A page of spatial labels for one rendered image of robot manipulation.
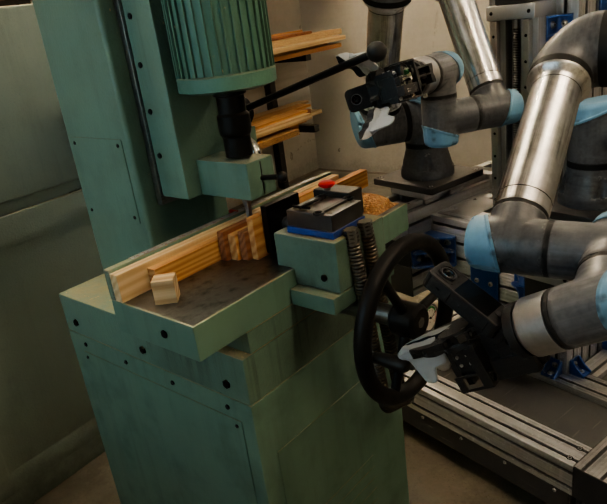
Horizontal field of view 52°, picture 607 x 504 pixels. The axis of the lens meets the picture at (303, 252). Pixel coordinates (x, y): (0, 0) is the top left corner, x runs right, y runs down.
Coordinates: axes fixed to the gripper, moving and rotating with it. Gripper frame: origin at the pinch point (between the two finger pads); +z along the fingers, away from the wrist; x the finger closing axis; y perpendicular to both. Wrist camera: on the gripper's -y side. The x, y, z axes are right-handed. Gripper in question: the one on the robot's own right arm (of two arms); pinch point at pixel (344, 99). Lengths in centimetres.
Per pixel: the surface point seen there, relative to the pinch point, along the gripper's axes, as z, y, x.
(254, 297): 29.2, -5.7, 25.4
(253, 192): 15.0, -14.0, 10.8
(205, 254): 25.2, -20.0, 18.5
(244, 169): 15.8, -13.5, 6.3
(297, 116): -234, -225, -1
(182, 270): 30.7, -20.2, 19.3
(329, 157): -309, -272, 38
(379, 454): 0, -18, 75
